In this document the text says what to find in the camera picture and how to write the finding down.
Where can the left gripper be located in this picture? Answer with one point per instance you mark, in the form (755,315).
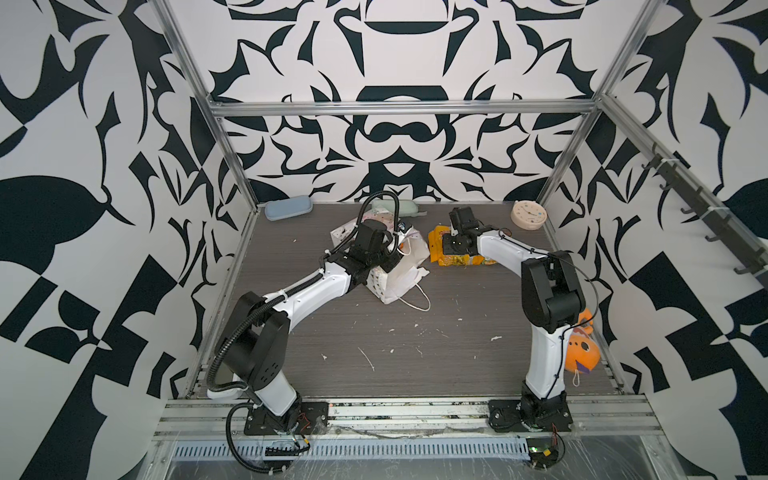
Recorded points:
(395,256)

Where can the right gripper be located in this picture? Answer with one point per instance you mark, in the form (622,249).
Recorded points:
(446,244)

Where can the cartoon animal paper bag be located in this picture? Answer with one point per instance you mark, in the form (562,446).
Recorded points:
(393,286)

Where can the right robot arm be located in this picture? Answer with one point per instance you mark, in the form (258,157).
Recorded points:
(552,301)

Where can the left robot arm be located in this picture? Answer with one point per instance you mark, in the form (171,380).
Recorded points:
(250,352)

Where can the round beige clock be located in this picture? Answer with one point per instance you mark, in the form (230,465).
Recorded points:
(528,215)

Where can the orange fish toy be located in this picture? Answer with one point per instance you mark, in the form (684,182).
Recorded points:
(582,353)

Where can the small circuit board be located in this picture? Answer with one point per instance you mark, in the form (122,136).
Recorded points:
(543,454)

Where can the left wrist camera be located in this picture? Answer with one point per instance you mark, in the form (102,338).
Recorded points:
(401,242)

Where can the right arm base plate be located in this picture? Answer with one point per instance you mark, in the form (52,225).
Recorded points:
(529,414)

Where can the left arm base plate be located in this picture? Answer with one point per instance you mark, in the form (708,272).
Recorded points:
(302,418)

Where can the white cable duct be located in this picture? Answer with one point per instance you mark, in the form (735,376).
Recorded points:
(511,448)

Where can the black hook rail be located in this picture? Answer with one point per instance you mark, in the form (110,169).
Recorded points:
(722,221)

